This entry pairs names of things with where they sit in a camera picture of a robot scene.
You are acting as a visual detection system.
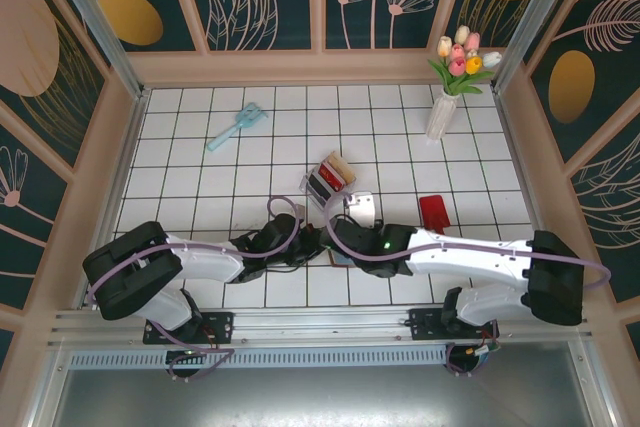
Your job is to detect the white ribbed vase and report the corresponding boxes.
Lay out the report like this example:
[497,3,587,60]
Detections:
[424,93,459,141]

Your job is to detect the red spatula wooden handle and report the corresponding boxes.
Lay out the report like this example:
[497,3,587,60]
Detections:
[418,193,452,238]

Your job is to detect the aluminium frame rail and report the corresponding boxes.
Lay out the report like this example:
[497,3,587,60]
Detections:
[47,307,595,349]

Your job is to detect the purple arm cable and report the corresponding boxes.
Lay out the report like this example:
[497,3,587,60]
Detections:
[84,195,312,382]
[323,191,613,377]

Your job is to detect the artificial tulip bouquet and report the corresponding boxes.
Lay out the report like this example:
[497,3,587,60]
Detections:
[427,25,503,97]

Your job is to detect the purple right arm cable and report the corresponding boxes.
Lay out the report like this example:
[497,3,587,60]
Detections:
[323,191,613,377]

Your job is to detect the coloured wire bundle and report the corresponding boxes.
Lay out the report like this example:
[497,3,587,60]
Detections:
[464,335,502,364]

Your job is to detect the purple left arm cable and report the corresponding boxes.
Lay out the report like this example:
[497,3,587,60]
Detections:
[84,195,312,382]

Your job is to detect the red card stack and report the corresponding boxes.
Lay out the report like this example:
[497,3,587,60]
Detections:
[317,159,350,194]

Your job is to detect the light blue toy fork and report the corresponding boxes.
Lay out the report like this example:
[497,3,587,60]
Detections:
[206,102,272,153]

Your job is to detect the grey slotted cable duct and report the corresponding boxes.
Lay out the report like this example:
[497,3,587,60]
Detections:
[67,348,450,369]

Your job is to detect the gold VIP card stack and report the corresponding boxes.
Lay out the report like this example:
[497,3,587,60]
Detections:
[327,150,358,184]

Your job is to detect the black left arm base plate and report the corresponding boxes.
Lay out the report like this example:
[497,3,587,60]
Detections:
[143,311,236,346]

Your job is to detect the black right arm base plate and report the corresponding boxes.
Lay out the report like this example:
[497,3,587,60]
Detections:
[408,307,501,344]

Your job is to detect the aluminium corner post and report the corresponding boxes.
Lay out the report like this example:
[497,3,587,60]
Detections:
[42,0,147,100]
[491,0,585,94]

